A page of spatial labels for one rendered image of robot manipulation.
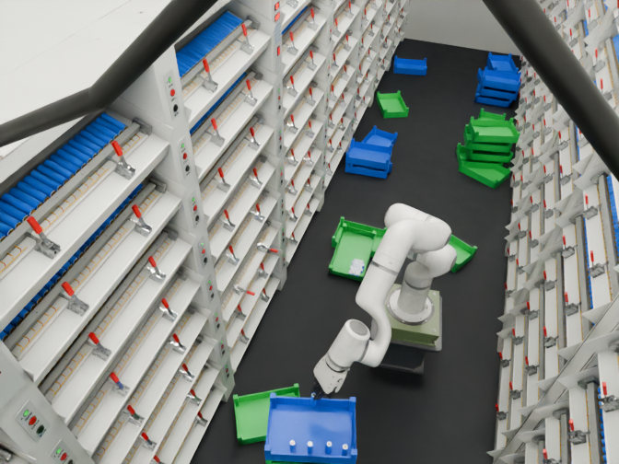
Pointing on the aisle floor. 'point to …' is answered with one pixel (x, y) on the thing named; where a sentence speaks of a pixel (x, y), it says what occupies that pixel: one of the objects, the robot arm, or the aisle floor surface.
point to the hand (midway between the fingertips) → (317, 391)
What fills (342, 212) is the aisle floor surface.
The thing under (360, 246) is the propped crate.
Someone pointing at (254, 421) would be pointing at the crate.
